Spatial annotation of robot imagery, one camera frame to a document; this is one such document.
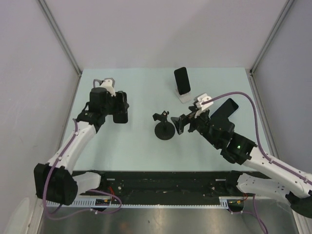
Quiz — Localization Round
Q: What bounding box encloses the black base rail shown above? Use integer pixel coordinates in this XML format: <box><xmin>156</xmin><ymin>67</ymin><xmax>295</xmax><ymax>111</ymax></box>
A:
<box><xmin>73</xmin><ymin>170</ymin><xmax>255</xmax><ymax>205</ymax></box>

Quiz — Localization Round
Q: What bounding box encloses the right aluminium frame post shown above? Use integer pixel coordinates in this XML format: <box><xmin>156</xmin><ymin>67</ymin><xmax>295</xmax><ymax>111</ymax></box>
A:
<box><xmin>249</xmin><ymin>0</ymin><xmax>296</xmax><ymax>76</ymax></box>

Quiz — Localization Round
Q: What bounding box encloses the black round-base phone stand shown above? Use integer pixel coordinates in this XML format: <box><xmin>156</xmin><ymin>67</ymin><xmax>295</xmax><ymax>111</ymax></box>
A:
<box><xmin>153</xmin><ymin>111</ymin><xmax>175</xmax><ymax>140</ymax></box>

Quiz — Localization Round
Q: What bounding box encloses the white slotted cable duct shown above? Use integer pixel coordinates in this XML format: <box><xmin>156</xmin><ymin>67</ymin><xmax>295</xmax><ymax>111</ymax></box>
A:
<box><xmin>46</xmin><ymin>196</ymin><xmax>244</xmax><ymax>210</ymax></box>

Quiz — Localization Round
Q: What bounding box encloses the aluminium frame post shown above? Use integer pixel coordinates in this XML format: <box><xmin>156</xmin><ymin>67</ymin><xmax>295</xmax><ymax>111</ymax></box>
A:
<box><xmin>249</xmin><ymin>0</ymin><xmax>296</xmax><ymax>76</ymax></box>
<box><xmin>36</xmin><ymin>0</ymin><xmax>82</xmax><ymax>77</ymax></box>

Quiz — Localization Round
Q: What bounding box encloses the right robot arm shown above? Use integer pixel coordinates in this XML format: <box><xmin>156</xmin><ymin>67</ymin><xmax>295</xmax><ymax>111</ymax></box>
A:
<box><xmin>171</xmin><ymin>111</ymin><xmax>312</xmax><ymax>218</ymax></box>

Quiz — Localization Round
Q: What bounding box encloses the black phone on white stand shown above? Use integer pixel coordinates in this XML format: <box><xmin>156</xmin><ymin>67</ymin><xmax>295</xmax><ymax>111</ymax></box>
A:
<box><xmin>174</xmin><ymin>67</ymin><xmax>191</xmax><ymax>95</ymax></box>

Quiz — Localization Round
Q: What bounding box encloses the left aluminium frame post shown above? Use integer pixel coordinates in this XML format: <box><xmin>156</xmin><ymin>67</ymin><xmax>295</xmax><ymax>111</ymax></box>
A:
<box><xmin>36</xmin><ymin>0</ymin><xmax>82</xmax><ymax>77</ymax></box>

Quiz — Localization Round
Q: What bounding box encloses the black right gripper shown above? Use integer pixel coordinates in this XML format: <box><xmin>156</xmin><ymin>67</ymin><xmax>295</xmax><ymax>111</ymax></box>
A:
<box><xmin>171</xmin><ymin>106</ymin><xmax>221</xmax><ymax>148</ymax></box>

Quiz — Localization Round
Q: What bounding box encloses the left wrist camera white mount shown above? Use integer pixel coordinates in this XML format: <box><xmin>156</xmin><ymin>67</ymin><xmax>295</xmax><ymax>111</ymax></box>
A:
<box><xmin>100</xmin><ymin>78</ymin><xmax>116</xmax><ymax>97</ymax></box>

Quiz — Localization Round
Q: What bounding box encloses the white phone stand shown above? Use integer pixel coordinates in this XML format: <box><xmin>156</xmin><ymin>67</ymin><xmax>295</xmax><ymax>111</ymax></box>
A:
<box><xmin>175</xmin><ymin>87</ymin><xmax>192</xmax><ymax>103</ymax></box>

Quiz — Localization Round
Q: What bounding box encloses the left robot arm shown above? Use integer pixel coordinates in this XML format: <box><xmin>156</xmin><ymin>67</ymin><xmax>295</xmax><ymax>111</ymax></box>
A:
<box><xmin>34</xmin><ymin>87</ymin><xmax>129</xmax><ymax>205</ymax></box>

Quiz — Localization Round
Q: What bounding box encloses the blue-edged phone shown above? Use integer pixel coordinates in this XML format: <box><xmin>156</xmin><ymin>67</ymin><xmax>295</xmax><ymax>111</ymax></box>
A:
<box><xmin>210</xmin><ymin>98</ymin><xmax>239</xmax><ymax>122</ymax></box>

